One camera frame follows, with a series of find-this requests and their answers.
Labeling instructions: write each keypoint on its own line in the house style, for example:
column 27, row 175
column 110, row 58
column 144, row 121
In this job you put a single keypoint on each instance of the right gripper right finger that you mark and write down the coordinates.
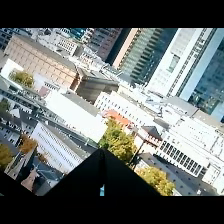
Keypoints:
column 126, row 181

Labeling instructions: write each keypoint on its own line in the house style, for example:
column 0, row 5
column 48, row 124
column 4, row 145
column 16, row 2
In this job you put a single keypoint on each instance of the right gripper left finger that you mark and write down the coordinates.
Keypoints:
column 83, row 181

